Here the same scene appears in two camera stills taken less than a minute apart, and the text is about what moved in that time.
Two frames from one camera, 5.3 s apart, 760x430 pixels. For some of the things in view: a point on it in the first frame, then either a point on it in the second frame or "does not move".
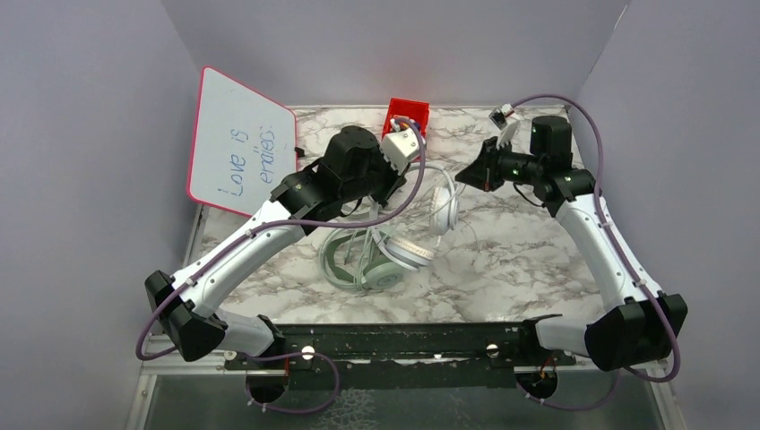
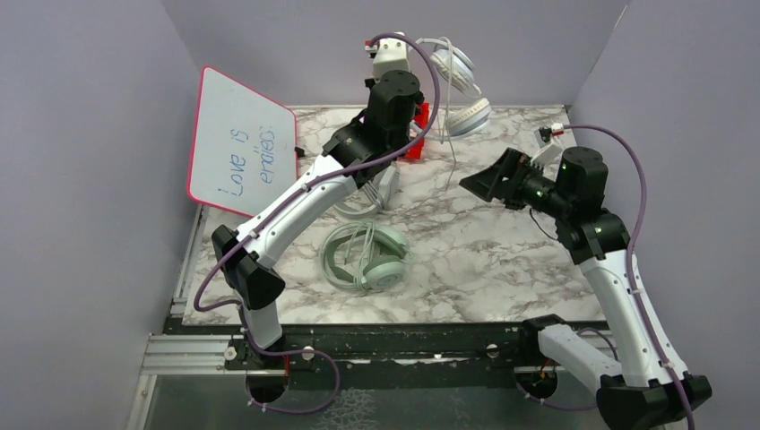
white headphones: x=444 y=214 → x=467 y=117
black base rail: x=409 y=357 does not move
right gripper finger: x=474 y=175 → x=512 y=197
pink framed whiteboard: x=244 y=145 does not move
